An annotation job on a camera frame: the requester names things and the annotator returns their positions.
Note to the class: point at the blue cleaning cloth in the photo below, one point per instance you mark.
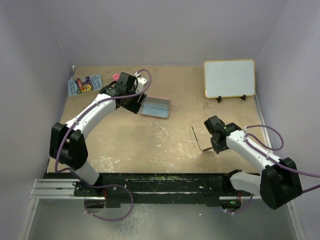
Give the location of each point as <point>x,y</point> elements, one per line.
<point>155,110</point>

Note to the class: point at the gold aviator sunglasses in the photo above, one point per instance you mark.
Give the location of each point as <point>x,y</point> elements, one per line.
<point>202,137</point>

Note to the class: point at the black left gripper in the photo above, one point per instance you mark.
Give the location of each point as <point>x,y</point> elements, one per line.
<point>135,107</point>

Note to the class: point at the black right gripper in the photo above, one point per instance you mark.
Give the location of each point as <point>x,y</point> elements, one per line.
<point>216,147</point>

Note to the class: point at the pink glasses case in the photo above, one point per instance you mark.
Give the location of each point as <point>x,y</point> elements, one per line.
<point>158,101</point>

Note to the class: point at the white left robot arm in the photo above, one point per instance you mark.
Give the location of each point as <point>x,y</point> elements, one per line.
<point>68,140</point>

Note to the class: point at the aluminium frame rail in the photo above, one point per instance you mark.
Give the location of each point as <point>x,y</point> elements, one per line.
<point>53,189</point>

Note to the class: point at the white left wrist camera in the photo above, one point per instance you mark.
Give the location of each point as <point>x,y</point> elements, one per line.
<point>141,82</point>

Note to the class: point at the blue illustrated booklet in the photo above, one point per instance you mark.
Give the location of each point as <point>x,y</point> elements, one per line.
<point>84,84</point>

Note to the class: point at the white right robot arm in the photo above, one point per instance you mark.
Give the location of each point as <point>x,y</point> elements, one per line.
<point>277,182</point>

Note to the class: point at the small whiteboard wooden frame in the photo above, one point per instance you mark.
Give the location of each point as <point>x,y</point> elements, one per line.
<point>230,78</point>

